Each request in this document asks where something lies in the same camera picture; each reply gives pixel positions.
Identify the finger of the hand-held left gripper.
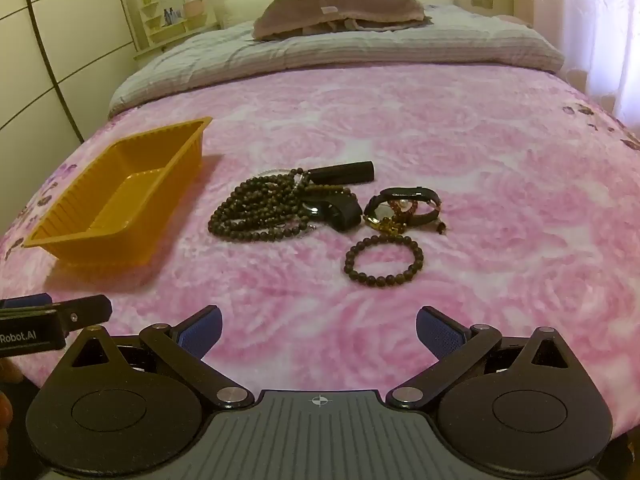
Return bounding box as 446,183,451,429
0,291,53,311
52,295,112,332

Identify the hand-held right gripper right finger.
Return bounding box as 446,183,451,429
386,306,581,409

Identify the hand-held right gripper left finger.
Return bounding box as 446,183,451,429
60,305,253,409

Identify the dark bead bracelet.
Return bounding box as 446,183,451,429
344,235,425,288

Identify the orange plastic tray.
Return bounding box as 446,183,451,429
23,117,213,267

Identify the long dark bead necklace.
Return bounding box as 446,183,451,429
207,169,353,243

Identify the black strap wristwatch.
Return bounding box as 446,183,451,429
362,187,443,228

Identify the wide black wristband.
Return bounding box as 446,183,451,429
299,192,362,233

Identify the black cylinder tube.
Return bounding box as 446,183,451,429
306,161,375,185

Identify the pink floral blanket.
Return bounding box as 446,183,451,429
0,62,640,441

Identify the cream wardrobe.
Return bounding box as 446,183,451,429
0,0,136,171

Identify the cream vanity shelf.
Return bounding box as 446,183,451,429
132,0,221,66

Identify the grey striped quilt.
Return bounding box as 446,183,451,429
107,25,566,121

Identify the white pillow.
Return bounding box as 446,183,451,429
222,0,456,28

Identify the mauve pillow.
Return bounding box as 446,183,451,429
251,0,433,41

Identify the sheer pink curtain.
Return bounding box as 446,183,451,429
530,0,640,131

